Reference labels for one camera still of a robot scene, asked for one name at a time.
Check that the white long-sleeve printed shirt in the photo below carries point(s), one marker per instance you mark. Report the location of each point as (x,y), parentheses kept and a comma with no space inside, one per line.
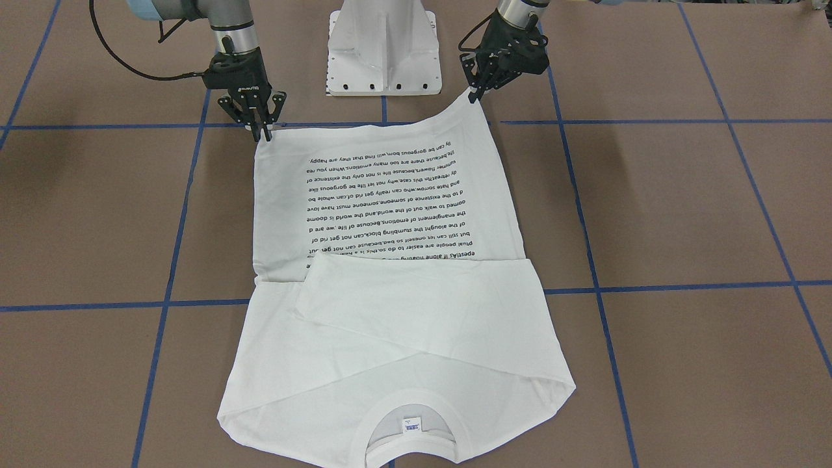
(394,310)

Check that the white camera mast pedestal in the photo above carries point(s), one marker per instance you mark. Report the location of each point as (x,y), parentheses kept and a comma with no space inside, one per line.
(383,48)

